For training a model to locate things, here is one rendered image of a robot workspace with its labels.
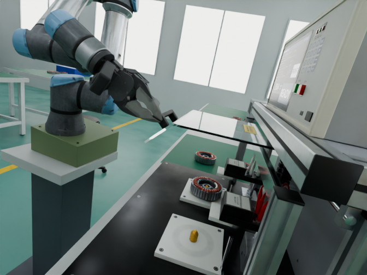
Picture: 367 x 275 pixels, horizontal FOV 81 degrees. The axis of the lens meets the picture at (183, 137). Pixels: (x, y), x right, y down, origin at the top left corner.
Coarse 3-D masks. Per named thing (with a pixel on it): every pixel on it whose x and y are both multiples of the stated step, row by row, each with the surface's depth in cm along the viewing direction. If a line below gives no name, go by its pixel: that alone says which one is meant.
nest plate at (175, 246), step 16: (176, 224) 57; (192, 224) 59; (160, 240) 51; (176, 240) 52; (208, 240) 54; (160, 256) 47; (176, 256) 47; (192, 256) 48; (208, 256) 49; (208, 272) 46
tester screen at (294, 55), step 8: (304, 40) 47; (296, 48) 52; (304, 48) 45; (288, 56) 58; (296, 56) 50; (280, 64) 66; (288, 64) 56; (280, 72) 64; (280, 80) 61; (288, 80) 52; (280, 88) 58; (280, 104) 54
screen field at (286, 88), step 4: (284, 84) 55; (288, 84) 51; (292, 84) 47; (284, 88) 54; (288, 88) 50; (284, 92) 53; (288, 92) 49; (280, 96) 56; (284, 96) 52; (288, 96) 48; (280, 100) 55; (284, 100) 51; (284, 104) 50
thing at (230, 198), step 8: (224, 192) 51; (224, 200) 47; (232, 200) 48; (240, 200) 48; (248, 200) 49; (216, 208) 51; (224, 208) 46; (232, 208) 45; (240, 208) 45; (248, 208) 46; (216, 216) 48; (224, 216) 46; (232, 216) 46; (240, 216) 45; (248, 216) 45; (256, 216) 48; (224, 224) 47; (232, 224) 47; (240, 224) 46; (248, 224) 45; (256, 224) 45; (256, 232) 51
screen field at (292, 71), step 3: (291, 66) 52; (294, 66) 49; (297, 66) 47; (288, 69) 54; (291, 69) 52; (294, 69) 49; (297, 69) 46; (288, 72) 54; (291, 72) 51; (294, 72) 48; (297, 72) 46; (288, 75) 53; (291, 75) 50; (294, 75) 47; (285, 78) 55
